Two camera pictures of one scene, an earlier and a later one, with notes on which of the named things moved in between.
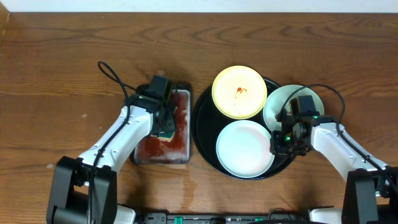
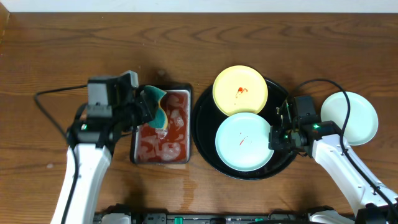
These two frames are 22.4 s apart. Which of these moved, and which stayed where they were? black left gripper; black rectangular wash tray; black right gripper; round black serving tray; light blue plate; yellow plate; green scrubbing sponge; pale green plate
Moved: pale green plate; black left gripper; light blue plate; green scrubbing sponge
Stayed: yellow plate; black right gripper; black rectangular wash tray; round black serving tray
